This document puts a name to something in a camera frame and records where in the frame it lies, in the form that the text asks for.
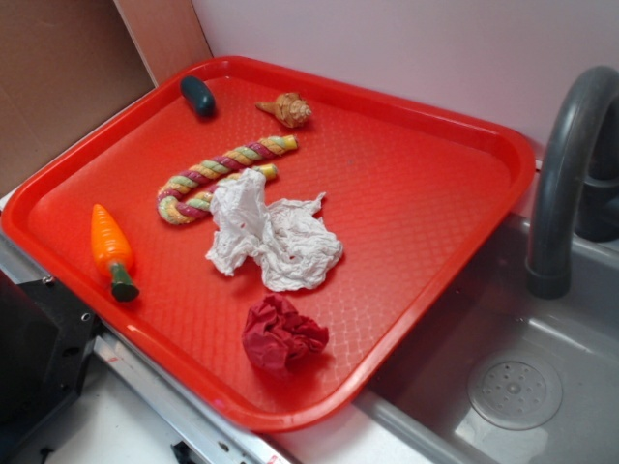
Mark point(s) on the dark green plastic pickle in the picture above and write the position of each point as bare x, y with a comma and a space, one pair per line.
198, 95

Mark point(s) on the crumpled white paper towel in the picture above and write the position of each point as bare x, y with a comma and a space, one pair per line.
286, 239

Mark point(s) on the red plastic tray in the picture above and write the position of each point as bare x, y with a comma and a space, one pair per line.
412, 192

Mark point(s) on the crumpled red paper ball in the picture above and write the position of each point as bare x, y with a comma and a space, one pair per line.
277, 334

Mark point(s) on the tan seashell toy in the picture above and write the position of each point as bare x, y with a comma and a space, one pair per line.
290, 109

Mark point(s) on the orange plastic carrot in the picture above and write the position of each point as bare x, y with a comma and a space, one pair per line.
112, 254

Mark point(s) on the grey plastic sink basin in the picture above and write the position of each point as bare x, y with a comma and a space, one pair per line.
492, 374

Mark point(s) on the grey toy faucet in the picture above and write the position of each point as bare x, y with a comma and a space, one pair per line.
577, 192

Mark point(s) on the brown cardboard panel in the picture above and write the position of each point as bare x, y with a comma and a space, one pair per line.
68, 66

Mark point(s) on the twisted rope candy cane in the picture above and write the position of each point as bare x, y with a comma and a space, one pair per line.
186, 197

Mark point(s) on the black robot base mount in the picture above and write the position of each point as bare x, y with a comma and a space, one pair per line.
47, 335

